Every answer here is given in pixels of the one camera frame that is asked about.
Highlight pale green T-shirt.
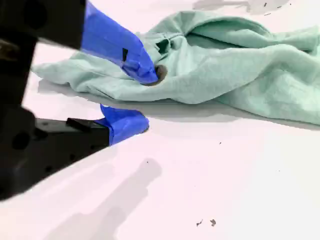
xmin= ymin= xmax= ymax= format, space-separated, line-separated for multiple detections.
xmin=31 ymin=9 xmax=320 ymax=126

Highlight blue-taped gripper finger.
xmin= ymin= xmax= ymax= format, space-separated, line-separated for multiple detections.
xmin=37 ymin=0 xmax=169 ymax=87
xmin=14 ymin=103 xmax=150 ymax=193

